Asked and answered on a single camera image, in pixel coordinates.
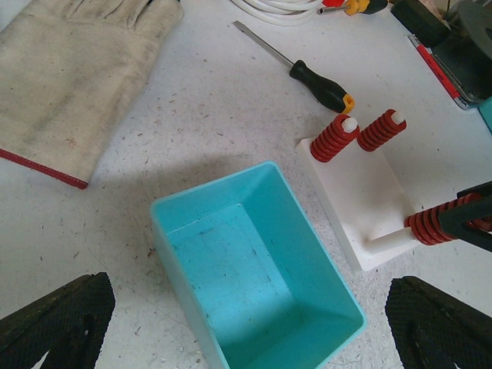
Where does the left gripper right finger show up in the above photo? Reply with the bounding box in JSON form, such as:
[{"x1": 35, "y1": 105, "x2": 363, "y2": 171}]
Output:
[{"x1": 385, "y1": 276, "x2": 491, "y2": 368}]

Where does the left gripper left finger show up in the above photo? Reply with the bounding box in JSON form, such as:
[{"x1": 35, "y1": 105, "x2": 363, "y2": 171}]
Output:
[{"x1": 1, "y1": 272, "x2": 115, "y2": 368}]

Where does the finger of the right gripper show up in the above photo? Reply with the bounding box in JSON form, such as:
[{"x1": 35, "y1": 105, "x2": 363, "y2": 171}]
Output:
[
  {"x1": 438, "y1": 196, "x2": 491, "y2": 252},
  {"x1": 457, "y1": 181, "x2": 492, "y2": 198}
]

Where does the large red spring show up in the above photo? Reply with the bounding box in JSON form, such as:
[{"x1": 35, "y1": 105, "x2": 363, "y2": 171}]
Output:
[{"x1": 357, "y1": 109, "x2": 407, "y2": 152}]

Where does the beige work glove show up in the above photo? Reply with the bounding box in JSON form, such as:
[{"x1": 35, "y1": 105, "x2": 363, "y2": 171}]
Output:
[{"x1": 1, "y1": 1, "x2": 183, "y2": 189}]

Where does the clear turquoise storage box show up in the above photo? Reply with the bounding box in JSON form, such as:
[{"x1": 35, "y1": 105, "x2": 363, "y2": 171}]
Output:
[{"x1": 477, "y1": 97, "x2": 492, "y2": 133}]

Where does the turquoise plastic tray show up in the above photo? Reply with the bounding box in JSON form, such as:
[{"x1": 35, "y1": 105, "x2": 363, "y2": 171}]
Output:
[{"x1": 150, "y1": 161, "x2": 366, "y2": 368}]

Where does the black sponge block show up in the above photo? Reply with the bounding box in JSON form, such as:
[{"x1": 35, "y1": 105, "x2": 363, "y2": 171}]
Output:
[{"x1": 391, "y1": 0, "x2": 450, "y2": 48}]

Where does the black orange screwdriver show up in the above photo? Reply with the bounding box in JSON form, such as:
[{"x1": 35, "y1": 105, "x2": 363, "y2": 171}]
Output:
[{"x1": 233, "y1": 21, "x2": 355, "y2": 114}]

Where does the yellow black screwdriver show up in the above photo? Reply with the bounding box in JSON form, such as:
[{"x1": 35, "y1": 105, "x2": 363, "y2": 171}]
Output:
[{"x1": 317, "y1": 0, "x2": 388, "y2": 16}]

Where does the white peg base plate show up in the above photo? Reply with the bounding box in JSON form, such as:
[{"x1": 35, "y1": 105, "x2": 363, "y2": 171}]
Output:
[{"x1": 295, "y1": 138, "x2": 420, "y2": 271}]

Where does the black cable spool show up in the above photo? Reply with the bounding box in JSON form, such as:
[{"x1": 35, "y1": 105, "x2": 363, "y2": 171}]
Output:
[{"x1": 430, "y1": 0, "x2": 492, "y2": 105}]

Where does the red handled hex key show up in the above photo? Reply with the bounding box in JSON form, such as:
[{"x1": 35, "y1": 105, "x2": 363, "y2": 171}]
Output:
[{"x1": 408, "y1": 34, "x2": 483, "y2": 110}]

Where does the white cable spool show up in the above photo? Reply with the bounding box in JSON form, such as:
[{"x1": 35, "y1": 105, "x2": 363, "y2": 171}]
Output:
[{"x1": 231, "y1": 0, "x2": 323, "y2": 27}]

